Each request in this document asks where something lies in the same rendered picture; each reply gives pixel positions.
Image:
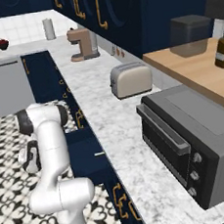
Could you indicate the grey black toaster oven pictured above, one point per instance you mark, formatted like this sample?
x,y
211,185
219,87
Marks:
x,y
198,130

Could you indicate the navy far wall cupboards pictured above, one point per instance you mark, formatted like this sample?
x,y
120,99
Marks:
x,y
22,2

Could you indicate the grey dishwasher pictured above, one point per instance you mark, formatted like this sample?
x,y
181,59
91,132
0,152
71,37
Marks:
x,y
6,86

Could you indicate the navy wall cupboards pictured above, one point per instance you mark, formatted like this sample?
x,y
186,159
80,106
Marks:
x,y
158,10
22,2

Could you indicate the navy open drawer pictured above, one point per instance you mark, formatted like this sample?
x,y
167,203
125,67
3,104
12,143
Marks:
x,y
87,162

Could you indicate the brown bottle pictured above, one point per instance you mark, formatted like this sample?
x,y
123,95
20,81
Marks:
x,y
223,53

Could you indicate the navy drawer fronts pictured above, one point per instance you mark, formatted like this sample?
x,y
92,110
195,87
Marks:
x,y
71,104

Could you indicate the white paper towel roll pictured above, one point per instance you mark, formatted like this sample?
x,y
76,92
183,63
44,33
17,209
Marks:
x,y
49,29

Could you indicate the navy base cupboard door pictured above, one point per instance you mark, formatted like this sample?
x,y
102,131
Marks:
x,y
44,79

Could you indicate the brown coffee machine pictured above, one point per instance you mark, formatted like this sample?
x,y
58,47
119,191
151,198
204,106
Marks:
x,y
82,42

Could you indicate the white straw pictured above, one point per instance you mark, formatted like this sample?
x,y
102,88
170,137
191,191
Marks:
x,y
99,154

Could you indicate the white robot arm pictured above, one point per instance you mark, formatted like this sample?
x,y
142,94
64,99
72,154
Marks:
x,y
50,147

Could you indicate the grey toaster oven knob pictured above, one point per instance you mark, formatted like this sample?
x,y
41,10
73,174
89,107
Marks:
x,y
192,191
197,157
194,175

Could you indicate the clear glass cup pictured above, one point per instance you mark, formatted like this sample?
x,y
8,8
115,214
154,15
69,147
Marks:
x,y
190,34

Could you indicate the dark red bowl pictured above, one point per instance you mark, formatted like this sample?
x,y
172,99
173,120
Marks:
x,y
2,44

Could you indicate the beige toaster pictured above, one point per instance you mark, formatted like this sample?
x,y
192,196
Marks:
x,y
131,79

